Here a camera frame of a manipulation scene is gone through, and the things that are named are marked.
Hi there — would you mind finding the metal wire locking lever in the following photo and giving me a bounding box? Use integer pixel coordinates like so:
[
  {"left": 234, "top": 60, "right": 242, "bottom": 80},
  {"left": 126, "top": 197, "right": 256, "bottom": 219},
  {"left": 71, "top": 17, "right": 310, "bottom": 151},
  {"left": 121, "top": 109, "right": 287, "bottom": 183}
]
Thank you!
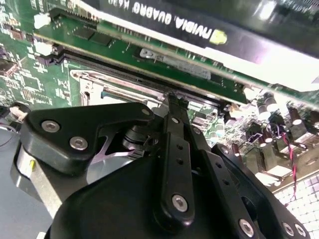
[{"left": 70, "top": 69, "right": 168, "bottom": 98}]

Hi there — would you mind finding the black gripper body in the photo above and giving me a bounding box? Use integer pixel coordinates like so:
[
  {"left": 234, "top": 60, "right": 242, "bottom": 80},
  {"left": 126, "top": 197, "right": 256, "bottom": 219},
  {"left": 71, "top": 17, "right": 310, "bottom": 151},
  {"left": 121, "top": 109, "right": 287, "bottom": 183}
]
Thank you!
[{"left": 43, "top": 119, "right": 240, "bottom": 239}]

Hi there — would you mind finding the metal socket cover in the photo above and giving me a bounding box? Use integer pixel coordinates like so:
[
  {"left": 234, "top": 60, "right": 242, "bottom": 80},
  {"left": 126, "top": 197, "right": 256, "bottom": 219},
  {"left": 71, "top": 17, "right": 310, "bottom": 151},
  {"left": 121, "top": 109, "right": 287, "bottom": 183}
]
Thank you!
[{"left": 79, "top": 73, "right": 165, "bottom": 106}]

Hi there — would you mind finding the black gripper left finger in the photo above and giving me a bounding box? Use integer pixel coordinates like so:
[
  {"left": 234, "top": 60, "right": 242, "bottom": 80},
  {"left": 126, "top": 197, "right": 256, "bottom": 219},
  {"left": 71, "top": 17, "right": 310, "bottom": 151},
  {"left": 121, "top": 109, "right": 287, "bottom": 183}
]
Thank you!
[{"left": 13, "top": 93, "right": 196, "bottom": 227}]

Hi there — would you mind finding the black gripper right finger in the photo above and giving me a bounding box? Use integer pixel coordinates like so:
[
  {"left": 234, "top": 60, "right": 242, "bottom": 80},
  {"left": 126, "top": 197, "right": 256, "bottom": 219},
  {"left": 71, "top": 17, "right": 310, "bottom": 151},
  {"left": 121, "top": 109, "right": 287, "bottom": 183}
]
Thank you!
[{"left": 179, "top": 98, "right": 311, "bottom": 239}]

